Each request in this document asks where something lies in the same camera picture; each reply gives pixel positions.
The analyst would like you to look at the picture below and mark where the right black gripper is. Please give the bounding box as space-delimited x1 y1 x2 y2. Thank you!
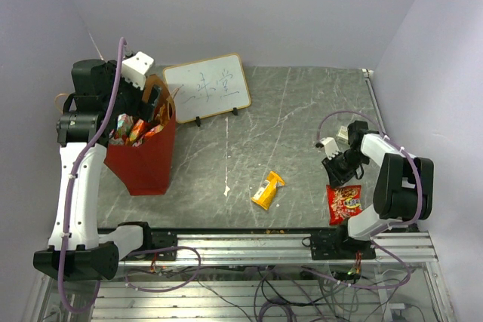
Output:
321 149 369 189

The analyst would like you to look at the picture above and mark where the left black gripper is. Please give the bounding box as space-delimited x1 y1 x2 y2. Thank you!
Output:
103 60 162 122

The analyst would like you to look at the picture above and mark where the orange Fox's fruits candy bag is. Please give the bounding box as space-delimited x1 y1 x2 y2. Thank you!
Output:
127 119 164 147

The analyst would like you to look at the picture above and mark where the red candy packet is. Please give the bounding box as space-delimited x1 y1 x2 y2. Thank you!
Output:
326 185 363 226

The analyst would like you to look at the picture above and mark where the red brown paper bag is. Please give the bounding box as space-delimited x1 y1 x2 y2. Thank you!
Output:
57 68 175 196

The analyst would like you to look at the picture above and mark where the yellow snack bar packet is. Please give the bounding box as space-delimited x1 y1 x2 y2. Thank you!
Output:
251 171 285 210

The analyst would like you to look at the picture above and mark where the teal Fox's mint candy bag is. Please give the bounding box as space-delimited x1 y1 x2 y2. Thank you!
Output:
109 113 134 146

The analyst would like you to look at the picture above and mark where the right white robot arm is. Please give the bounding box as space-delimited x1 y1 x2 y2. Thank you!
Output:
318 121 434 259

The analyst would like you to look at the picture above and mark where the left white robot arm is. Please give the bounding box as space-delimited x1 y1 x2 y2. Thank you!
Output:
33 53 162 281

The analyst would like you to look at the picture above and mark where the white green small box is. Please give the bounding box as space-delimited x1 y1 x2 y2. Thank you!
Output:
336 126 349 144

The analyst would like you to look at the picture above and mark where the small whiteboard with stand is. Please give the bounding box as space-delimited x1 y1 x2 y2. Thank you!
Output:
162 54 251 124

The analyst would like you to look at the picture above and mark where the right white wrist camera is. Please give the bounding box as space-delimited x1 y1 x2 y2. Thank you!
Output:
315 137 340 160

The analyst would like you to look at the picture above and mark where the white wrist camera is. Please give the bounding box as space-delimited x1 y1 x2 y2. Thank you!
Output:
122 51 155 90
315 137 340 160

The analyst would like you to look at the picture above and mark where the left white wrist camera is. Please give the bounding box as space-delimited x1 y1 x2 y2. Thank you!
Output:
122 51 155 90

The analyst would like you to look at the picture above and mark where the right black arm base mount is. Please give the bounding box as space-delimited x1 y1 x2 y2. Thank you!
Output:
302 223 376 260

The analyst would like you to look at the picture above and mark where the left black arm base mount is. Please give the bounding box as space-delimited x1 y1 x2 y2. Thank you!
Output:
140 228 178 261

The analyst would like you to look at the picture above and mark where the aluminium rail frame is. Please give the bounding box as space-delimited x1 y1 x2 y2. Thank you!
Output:
32 225 456 321

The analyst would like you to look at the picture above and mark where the purple cable under frame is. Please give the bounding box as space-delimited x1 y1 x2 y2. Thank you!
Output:
123 246 203 293

